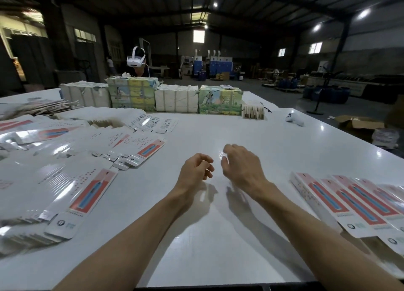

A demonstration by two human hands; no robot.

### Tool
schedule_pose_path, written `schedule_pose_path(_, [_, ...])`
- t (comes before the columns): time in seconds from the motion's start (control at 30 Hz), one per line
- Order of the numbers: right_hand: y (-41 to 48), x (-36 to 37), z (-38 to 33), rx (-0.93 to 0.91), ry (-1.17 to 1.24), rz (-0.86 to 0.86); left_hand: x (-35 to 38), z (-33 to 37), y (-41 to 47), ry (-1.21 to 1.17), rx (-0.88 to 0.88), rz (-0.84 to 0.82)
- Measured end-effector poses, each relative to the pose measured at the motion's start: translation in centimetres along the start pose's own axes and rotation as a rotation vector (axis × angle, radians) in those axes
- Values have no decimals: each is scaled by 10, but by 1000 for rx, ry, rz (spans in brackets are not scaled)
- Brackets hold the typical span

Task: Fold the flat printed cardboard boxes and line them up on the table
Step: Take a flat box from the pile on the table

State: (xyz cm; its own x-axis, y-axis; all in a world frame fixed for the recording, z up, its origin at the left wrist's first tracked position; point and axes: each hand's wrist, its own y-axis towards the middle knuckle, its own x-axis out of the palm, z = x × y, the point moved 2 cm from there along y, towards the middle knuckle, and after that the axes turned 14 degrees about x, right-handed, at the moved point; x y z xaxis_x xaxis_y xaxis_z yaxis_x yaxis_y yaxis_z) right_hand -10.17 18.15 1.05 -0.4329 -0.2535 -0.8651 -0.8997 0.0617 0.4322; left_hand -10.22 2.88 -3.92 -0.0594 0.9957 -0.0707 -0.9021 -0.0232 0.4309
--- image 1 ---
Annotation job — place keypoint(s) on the pile of carton blanks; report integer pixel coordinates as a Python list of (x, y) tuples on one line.
[(57, 168)]

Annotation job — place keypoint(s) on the black floor stand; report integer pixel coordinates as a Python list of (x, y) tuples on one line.
[(325, 89)]

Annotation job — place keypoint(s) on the white headset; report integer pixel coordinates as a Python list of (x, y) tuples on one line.
[(136, 57)]

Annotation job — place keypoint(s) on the small wall window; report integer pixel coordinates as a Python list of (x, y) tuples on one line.
[(281, 52)]

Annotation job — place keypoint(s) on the open cardboard box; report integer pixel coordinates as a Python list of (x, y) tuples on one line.
[(360, 127)]

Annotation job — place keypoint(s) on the double wall window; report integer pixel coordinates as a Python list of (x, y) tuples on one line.
[(315, 48)]

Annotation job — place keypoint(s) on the square bright window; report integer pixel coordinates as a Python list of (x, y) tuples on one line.
[(199, 36)]

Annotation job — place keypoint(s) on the person's right hand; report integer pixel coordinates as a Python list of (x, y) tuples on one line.
[(245, 171)]

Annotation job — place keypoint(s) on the blue bins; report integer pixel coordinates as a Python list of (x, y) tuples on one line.
[(326, 94)]

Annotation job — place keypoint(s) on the white plastic bags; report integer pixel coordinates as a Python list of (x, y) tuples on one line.
[(386, 138)]

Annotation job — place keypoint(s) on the green printed carton bundle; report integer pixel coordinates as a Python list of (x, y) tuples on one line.
[(220, 100)]

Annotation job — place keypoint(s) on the dark grey cabinet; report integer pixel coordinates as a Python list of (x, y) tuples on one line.
[(35, 62)]

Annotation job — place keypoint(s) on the blue machine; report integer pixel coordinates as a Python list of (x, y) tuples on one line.
[(219, 67)]

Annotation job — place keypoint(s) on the green yellow carton bundle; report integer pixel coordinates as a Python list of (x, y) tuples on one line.
[(132, 94)]

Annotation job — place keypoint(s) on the small beige card stack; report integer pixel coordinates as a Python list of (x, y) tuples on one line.
[(253, 111)]

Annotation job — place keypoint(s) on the row of white cartons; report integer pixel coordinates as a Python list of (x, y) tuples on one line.
[(177, 99), (85, 95)]

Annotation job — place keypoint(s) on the person's left forearm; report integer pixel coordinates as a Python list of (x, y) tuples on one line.
[(126, 246)]

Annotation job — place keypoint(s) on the person's left hand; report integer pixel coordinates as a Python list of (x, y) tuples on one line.
[(192, 174)]

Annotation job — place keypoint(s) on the pile of grey flat sheets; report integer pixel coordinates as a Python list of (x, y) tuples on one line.
[(35, 106)]

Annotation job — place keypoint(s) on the grey crate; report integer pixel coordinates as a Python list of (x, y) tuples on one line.
[(70, 77)]

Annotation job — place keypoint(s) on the tall cardboard box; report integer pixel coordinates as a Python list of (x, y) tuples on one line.
[(396, 112)]

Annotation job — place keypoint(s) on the person's right forearm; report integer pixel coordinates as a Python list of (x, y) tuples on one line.
[(328, 240)]

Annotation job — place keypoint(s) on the small black tool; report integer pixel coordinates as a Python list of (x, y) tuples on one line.
[(266, 107)]

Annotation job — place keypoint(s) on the small white object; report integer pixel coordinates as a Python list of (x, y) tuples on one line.
[(294, 118)]

